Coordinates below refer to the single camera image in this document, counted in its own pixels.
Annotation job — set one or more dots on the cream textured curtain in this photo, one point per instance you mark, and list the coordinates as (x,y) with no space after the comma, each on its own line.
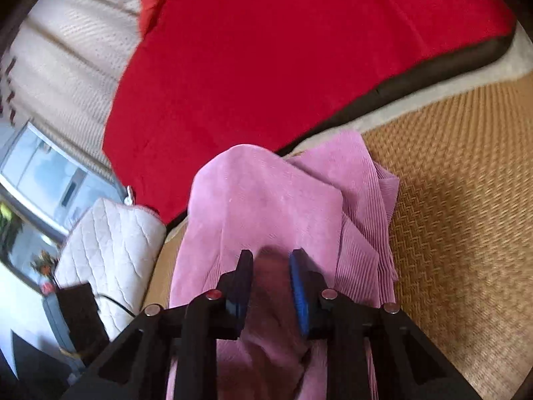
(70,62)

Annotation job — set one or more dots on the black box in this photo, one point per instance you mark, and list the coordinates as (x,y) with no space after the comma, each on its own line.
(81,316)

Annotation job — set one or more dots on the potted plant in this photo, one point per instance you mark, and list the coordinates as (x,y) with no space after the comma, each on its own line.
(10,225)

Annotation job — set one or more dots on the white quilted cushion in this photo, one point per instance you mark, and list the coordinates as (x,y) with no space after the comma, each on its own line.
(112,254)

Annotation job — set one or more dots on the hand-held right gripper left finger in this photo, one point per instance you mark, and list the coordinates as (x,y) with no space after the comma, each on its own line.
(238,300)

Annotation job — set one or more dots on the window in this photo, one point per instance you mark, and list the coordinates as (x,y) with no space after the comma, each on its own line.
(46,179)

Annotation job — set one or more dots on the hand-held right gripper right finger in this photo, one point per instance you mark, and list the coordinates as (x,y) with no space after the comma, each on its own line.
(300,296)

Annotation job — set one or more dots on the red blanket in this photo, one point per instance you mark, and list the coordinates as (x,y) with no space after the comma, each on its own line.
(291,75)

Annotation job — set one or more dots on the woven straw mat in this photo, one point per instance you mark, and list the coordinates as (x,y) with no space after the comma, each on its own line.
(462,200)

